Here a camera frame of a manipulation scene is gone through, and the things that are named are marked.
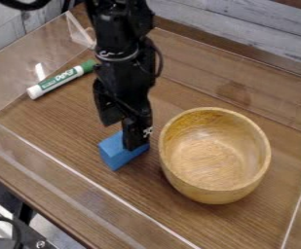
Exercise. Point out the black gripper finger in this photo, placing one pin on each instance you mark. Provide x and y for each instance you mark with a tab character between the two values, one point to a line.
137	130
108	112

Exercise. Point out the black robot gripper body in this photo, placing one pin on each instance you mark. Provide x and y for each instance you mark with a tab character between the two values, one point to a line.
127	81

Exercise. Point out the blue foam block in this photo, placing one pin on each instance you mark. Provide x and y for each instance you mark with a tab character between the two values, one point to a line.
114	154

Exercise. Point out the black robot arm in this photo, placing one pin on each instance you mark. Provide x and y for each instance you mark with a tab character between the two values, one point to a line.
122	24

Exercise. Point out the light wooden bowl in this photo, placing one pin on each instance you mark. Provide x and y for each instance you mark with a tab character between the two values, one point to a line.
215	154

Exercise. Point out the green white dry-erase marker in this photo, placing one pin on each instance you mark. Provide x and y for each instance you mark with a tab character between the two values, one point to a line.
60	79

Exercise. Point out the black metal stand base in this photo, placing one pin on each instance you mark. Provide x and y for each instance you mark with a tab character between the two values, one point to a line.
27	238

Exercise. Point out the clear acrylic corner bracket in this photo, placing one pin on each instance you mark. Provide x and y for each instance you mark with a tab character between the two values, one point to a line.
79	34

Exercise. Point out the clear acrylic front wall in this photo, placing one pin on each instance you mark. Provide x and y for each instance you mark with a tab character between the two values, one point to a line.
94	216

